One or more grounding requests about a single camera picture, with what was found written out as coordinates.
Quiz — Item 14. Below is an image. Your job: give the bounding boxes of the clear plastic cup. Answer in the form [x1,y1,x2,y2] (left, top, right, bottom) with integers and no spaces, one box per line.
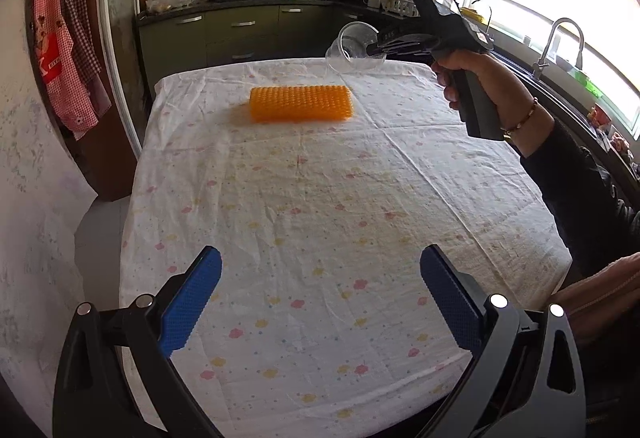
[326,21,386,74]

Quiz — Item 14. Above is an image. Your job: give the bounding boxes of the orange spiky rubber mat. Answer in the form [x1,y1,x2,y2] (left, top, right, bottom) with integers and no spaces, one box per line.
[248,85,354,123]

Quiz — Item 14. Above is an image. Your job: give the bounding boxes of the dark sleeved right forearm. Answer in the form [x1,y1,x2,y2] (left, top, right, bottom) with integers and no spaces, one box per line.
[521,124,639,277]

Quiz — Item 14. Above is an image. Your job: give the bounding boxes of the green kitchen cabinets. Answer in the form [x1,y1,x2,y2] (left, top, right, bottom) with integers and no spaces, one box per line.
[138,0,364,88]

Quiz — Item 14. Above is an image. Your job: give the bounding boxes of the person's right hand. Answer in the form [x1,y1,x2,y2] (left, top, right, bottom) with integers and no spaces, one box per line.
[431,50,554,158]

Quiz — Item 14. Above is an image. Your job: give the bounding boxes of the small chrome faucet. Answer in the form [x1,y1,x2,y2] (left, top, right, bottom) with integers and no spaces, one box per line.
[470,0,494,33]

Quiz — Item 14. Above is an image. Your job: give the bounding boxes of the white dish rack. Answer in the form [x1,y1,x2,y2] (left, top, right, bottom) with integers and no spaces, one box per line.
[367,0,419,17]

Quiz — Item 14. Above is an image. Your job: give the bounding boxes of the large chrome faucet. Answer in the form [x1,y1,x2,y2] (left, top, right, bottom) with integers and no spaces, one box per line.
[532,17,586,81]

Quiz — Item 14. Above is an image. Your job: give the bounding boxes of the white floral tablecloth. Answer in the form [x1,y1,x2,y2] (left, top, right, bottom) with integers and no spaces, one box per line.
[120,59,570,437]

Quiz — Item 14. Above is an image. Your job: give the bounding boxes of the red patterned apron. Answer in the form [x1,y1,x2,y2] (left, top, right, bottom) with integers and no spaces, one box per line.
[34,0,99,139]

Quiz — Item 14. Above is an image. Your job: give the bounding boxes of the checkered hanging apron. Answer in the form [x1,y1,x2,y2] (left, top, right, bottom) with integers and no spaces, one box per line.
[61,0,112,119]

